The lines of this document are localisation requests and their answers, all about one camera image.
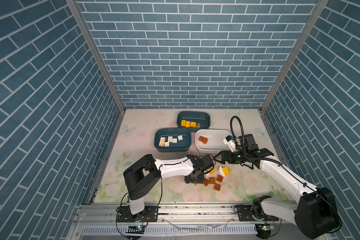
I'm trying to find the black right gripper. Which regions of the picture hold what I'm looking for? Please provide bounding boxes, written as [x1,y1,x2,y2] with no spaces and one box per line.
[212,149,248,164]

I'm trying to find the brown hollow lego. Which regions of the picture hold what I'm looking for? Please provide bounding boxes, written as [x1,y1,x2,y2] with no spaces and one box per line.
[204,179,210,187]

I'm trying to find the white curved lego brick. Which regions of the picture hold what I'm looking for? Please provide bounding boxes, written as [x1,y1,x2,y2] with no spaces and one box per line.
[218,166,226,177]

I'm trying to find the brown studded lego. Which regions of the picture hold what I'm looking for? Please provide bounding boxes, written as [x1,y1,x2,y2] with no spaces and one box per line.
[209,177,216,185]

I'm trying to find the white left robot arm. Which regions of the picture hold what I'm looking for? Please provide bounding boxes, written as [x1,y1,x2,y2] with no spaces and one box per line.
[123,154,214,215]

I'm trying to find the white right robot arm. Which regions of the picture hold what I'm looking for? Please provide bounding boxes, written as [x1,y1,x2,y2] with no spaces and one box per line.
[214,134,343,239]

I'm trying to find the white plastic bin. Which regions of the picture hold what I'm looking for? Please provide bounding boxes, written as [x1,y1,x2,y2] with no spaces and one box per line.
[195,129,231,154]

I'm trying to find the near teal plastic bin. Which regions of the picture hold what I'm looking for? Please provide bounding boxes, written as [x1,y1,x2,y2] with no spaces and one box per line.
[154,128,192,153]

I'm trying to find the teal plastic bin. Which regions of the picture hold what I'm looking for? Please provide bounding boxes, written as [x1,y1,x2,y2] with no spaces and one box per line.
[177,111,211,132]
[154,128,192,153]

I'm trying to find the far teal plastic bin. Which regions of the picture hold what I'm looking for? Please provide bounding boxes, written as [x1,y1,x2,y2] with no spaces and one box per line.
[177,111,211,132]

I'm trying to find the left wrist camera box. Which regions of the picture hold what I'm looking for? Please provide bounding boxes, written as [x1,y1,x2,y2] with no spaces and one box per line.
[201,154,215,174]

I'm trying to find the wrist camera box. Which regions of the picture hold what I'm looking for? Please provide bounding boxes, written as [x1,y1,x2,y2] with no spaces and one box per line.
[201,154,215,174]
[223,135,237,153]

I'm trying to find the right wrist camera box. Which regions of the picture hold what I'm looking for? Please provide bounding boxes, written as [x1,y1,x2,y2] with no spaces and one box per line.
[223,135,237,153]

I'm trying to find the black corrugated cable hose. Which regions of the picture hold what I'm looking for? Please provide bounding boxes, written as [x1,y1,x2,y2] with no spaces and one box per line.
[229,115,316,193]

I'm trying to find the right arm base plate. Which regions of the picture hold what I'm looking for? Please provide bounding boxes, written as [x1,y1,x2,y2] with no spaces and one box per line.
[234,205,257,222]

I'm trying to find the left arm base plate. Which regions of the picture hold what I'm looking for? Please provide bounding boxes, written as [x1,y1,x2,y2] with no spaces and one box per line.
[117,206,159,223]

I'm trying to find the aluminium front rail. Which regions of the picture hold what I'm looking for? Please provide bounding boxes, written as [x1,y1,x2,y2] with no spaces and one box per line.
[66,201,304,240]

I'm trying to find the aluminium corner post right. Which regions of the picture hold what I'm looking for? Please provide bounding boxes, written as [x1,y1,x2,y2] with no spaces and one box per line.
[260,0,329,114]

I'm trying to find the aluminium corner post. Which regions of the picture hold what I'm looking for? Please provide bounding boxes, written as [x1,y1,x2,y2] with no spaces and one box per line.
[260,0,329,114]
[66,0,125,114]

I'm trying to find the aluminium corner post left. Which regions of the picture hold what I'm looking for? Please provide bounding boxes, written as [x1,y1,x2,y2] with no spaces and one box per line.
[66,0,125,114]

